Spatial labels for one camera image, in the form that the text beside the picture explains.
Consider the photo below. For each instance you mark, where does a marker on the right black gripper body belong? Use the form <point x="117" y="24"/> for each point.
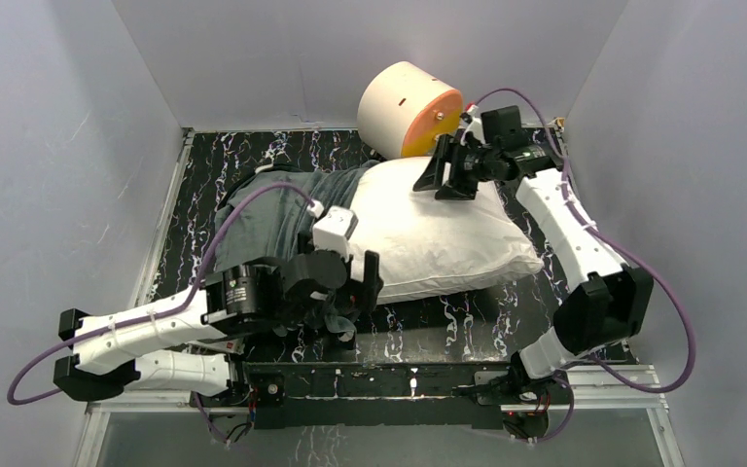
<point x="484" y="158"/>

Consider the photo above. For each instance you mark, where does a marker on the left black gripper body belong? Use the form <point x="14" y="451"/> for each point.
<point x="369" y="280"/>

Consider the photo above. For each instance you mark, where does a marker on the white pillow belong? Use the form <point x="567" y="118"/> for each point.
<point x="429" y="247"/>

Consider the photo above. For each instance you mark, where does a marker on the grey plush pillowcase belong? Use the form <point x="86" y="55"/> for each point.
<point x="261" y="224"/>

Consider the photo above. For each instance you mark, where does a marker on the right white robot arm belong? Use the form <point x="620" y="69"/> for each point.
<point x="536" y="192"/>

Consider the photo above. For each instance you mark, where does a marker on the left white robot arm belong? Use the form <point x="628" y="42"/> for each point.
<point x="136" y="348"/>

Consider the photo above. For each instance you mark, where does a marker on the white orange cylindrical drum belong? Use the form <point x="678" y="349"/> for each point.
<point x="404" y="109"/>

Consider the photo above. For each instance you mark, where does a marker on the white labelled power box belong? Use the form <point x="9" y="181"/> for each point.
<point x="231" y="347"/>

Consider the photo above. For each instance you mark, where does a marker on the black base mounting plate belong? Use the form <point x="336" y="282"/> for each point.
<point x="386" y="413"/>

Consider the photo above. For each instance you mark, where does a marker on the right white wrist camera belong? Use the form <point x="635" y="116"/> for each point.
<point x="470" y="131"/>

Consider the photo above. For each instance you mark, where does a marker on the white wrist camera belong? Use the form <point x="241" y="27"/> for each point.
<point x="470" y="131"/>
<point x="333" y="228"/>

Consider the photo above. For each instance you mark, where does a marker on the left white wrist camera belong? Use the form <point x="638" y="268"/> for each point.
<point x="333" y="228"/>

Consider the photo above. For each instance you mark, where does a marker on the aluminium left frame rail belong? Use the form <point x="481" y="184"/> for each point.
<point x="134" y="180"/>

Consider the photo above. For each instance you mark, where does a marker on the aluminium front frame rail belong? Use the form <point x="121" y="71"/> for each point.
<point x="605" y="387"/>

